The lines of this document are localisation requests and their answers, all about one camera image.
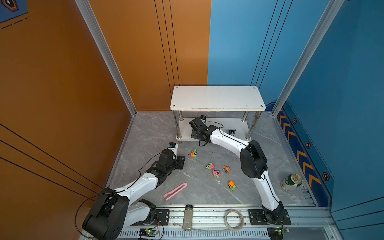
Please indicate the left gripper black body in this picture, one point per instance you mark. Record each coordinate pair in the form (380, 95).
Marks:
(179, 164)

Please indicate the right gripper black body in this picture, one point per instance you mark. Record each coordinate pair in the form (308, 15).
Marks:
(195, 135)

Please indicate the orange green toy car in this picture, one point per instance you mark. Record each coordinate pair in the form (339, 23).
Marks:
(194, 153)

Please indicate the black purple robot toy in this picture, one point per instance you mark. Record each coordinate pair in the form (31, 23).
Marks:
(232, 131)

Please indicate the orange green toy truck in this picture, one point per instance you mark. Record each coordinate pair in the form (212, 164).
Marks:
(232, 186)

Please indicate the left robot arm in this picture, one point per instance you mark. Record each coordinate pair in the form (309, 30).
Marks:
(116, 209)

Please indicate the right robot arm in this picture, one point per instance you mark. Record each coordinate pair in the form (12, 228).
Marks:
(253, 164)

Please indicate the white two-tier shelf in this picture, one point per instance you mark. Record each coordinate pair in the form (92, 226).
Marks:
(217, 99)

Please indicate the pink plastic tongs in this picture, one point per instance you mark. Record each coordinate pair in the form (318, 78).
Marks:
(174, 192)

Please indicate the clear plastic bottle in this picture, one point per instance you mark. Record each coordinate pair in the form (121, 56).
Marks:
(188, 218)

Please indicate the left circuit board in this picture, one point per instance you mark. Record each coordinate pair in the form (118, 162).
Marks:
(148, 233)

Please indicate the circuit board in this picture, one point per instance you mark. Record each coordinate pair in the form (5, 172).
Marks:
(148, 233)
(277, 233)

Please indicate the tape roll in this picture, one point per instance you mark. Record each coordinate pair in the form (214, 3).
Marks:
(291, 182)

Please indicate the right circuit board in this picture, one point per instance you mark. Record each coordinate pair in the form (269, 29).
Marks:
(277, 233)

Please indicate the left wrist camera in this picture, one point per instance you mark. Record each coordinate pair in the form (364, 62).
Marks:
(173, 147)

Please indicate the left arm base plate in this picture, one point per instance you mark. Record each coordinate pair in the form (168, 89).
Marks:
(156, 216)

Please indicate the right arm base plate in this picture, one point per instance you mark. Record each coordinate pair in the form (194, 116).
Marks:
(257, 218)

